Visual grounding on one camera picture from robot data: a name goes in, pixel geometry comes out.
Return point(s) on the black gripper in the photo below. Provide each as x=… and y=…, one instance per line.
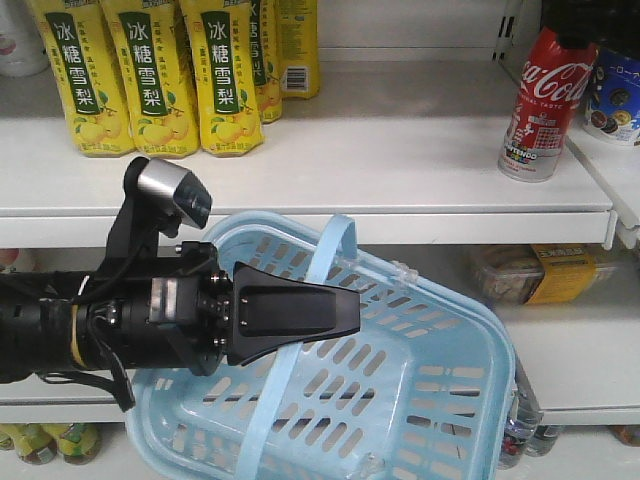
x=173, y=312

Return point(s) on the light blue plastic basket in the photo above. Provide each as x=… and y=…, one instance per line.
x=422, y=391

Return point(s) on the red coca cola bottle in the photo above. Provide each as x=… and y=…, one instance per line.
x=552, y=82

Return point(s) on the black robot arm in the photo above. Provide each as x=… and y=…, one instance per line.
x=37, y=323

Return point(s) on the white metal shelving unit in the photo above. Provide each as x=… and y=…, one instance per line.
x=403, y=138

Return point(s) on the yellow labelled pastry box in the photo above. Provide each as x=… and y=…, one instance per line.
x=540, y=273

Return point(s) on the clear water bottle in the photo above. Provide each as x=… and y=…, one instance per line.
x=523, y=419

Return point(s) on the yellow pear drink bottle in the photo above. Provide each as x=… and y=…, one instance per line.
x=87, y=74
x=152, y=48
x=229, y=118

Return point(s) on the blue cookie cup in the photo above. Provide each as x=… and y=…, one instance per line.
x=612, y=106

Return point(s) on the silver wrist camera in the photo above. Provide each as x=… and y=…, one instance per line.
x=170, y=195

